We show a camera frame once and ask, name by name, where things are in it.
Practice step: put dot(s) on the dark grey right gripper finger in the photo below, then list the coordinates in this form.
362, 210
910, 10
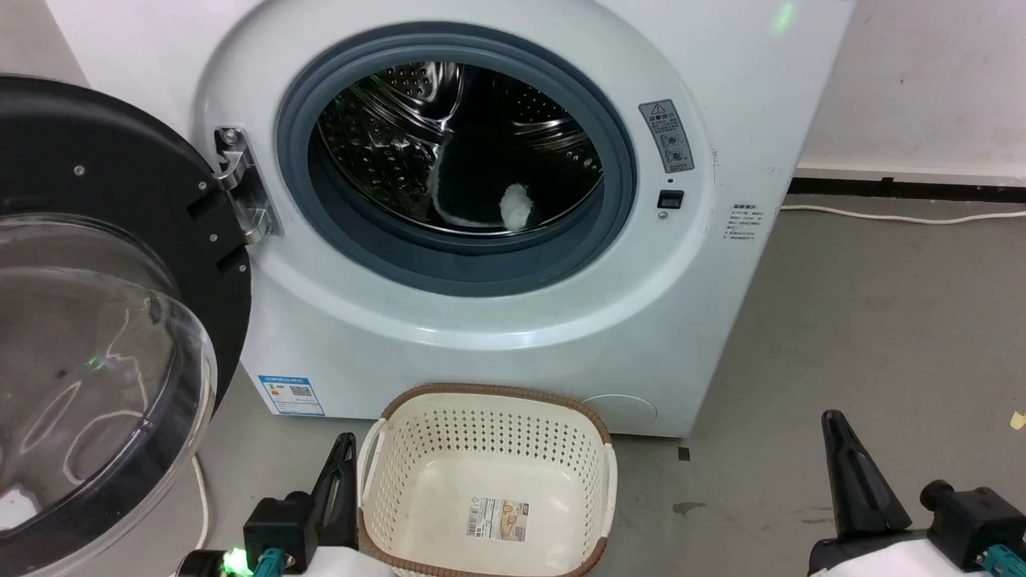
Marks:
862, 489

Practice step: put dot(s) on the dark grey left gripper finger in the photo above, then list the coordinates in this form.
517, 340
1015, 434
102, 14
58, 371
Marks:
338, 505

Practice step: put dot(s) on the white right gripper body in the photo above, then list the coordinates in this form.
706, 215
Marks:
882, 558

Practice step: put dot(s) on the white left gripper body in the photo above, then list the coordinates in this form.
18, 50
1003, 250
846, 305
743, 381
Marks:
329, 563

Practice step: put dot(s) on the cream laundry basket brown rim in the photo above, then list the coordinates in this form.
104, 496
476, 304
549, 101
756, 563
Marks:
417, 449

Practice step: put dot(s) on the paper basket label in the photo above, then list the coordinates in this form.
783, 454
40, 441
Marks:
498, 519

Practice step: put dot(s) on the white front-load washing machine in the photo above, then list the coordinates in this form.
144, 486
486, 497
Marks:
721, 320

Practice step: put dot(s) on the blue energy label sticker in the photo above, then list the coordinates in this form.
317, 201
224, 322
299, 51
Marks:
292, 395

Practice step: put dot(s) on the small yellowish floor scrap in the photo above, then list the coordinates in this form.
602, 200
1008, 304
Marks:
1019, 420

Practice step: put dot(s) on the round white filter cover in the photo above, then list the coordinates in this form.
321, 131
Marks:
621, 413

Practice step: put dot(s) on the grey rubber door gasket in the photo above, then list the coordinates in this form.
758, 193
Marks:
481, 268

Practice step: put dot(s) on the small printed text sticker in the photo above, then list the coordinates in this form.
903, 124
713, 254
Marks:
745, 223

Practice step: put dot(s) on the black baseboard strip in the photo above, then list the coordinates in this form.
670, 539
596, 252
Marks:
906, 191

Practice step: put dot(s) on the metal door hinge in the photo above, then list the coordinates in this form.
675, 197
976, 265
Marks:
244, 188

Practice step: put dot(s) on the black door latch socket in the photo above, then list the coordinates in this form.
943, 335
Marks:
670, 199

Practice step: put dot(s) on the stainless steel washer drum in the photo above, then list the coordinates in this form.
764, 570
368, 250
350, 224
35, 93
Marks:
377, 144

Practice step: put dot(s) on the dark garment with white trim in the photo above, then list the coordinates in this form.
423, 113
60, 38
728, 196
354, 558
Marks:
481, 160

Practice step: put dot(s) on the grey warning sticker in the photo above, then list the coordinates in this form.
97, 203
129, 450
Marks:
667, 136

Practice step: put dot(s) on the black round washer door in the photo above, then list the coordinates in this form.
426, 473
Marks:
96, 160

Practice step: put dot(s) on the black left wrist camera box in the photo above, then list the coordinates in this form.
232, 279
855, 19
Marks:
280, 529

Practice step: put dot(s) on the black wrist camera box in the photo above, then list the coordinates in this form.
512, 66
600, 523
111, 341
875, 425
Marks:
280, 529
974, 521

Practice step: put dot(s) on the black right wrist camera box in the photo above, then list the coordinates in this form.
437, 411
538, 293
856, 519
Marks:
974, 521

